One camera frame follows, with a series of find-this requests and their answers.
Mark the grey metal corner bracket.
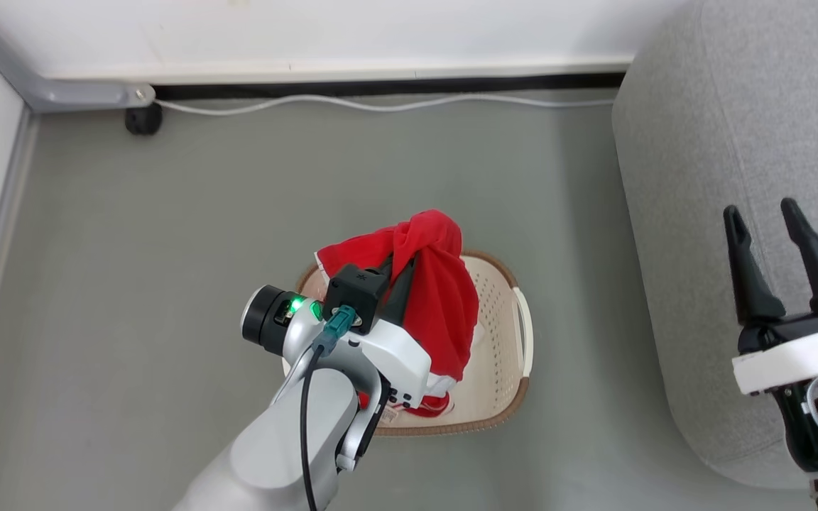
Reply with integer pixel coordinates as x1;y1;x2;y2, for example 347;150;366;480
0;0;156;114

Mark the black baseboard strip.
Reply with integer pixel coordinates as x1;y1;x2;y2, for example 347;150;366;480
152;72;627;101

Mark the white floor cable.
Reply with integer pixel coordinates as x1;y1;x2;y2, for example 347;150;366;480
156;92;616;116

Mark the black round foot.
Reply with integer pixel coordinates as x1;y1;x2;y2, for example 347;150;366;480
124;105;164;136

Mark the black cable with teal plug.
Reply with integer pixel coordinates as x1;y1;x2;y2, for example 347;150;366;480
300;305;357;511

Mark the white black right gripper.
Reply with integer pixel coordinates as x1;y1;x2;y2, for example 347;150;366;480
723;197;818;397

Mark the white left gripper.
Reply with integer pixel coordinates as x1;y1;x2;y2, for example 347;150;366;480
349;255;433;410

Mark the red clothing with white trim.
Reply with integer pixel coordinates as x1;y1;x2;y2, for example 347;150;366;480
315;209;481;418

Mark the grey fabric sofa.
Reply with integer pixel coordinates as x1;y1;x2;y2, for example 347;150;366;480
611;0;818;490

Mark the cream perforated laundry basket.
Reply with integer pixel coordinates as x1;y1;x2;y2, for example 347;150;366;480
283;248;534;436

